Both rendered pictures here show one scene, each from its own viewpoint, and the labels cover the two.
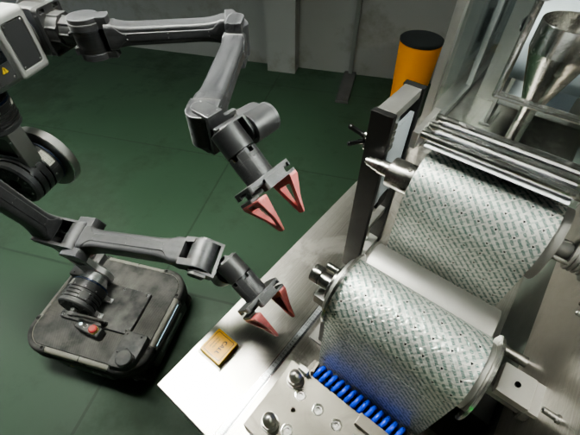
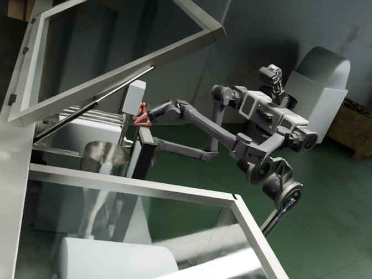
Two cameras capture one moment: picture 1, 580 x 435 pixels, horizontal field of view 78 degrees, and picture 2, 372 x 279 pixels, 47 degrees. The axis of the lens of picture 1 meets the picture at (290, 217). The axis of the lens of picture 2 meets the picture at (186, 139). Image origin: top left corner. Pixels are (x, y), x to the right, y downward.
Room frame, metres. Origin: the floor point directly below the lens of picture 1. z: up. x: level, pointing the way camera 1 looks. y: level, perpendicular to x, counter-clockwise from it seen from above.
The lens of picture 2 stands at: (1.57, -1.53, 2.15)
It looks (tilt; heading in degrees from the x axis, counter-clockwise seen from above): 23 degrees down; 119
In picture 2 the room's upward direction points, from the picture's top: 21 degrees clockwise
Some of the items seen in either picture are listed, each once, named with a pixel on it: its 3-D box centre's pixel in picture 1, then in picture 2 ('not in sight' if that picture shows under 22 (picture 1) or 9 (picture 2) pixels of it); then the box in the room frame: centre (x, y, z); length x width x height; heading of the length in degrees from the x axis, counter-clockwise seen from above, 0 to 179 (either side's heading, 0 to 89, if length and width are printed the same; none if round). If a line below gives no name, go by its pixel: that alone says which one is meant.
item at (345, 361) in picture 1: (372, 381); not in sight; (0.21, -0.16, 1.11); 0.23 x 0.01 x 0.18; 52
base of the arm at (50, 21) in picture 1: (66, 29); (293, 139); (1.01, 0.60, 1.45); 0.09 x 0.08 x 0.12; 165
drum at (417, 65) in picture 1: (413, 70); not in sight; (3.14, -1.12, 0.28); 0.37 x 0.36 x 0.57; 75
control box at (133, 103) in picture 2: not in sight; (136, 97); (0.75, -0.46, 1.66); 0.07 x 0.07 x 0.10; 39
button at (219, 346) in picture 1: (219, 347); not in sight; (0.36, 0.18, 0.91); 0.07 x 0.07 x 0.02; 52
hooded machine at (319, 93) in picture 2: not in sight; (313, 97); (-0.20, 5.10, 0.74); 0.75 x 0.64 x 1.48; 75
